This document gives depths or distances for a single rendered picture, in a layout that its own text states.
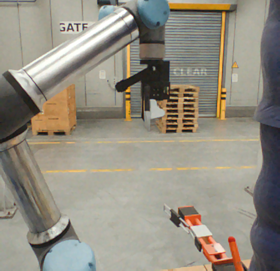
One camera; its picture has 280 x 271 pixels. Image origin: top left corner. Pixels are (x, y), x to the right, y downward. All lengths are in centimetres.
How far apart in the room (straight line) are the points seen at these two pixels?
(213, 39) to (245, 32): 127
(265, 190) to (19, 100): 46
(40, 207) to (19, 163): 13
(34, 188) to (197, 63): 953
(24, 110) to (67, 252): 36
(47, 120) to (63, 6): 445
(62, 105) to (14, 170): 662
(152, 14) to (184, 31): 941
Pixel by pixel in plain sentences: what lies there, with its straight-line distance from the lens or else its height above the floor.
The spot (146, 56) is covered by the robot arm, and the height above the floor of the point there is 173.
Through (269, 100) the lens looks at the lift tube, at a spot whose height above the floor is 164.
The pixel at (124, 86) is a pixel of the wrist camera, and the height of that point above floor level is 164.
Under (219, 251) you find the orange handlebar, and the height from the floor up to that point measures 109.
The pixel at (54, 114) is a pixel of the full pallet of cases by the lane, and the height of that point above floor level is 58.
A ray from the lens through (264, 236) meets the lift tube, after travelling 55.
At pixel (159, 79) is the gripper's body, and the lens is 78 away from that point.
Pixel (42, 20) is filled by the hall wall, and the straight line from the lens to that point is 1029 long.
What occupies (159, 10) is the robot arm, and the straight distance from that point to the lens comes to 60.
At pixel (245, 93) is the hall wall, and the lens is 1082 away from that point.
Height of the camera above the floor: 168
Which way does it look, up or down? 11 degrees down
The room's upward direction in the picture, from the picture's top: straight up
